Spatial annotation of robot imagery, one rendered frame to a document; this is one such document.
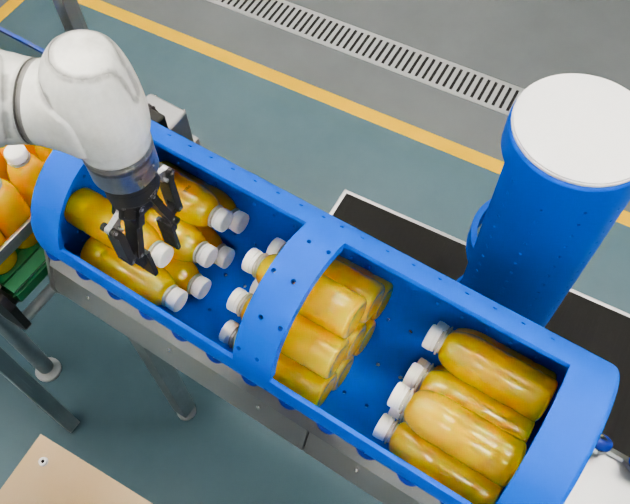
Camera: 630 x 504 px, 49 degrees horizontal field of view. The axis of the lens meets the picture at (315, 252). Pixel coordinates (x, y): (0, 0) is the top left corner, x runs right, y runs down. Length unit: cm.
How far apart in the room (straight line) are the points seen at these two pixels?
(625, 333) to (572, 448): 138
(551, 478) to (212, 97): 223
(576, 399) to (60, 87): 70
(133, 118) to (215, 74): 212
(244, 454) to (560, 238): 114
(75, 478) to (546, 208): 96
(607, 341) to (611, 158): 94
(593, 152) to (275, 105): 163
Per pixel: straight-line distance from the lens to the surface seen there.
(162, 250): 112
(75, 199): 120
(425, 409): 99
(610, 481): 125
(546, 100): 146
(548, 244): 151
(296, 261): 95
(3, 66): 87
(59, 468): 108
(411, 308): 116
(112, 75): 78
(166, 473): 216
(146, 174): 91
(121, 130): 82
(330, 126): 271
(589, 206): 141
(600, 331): 224
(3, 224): 140
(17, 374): 187
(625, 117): 148
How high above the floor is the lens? 206
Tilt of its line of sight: 60 degrees down
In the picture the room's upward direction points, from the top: 2 degrees counter-clockwise
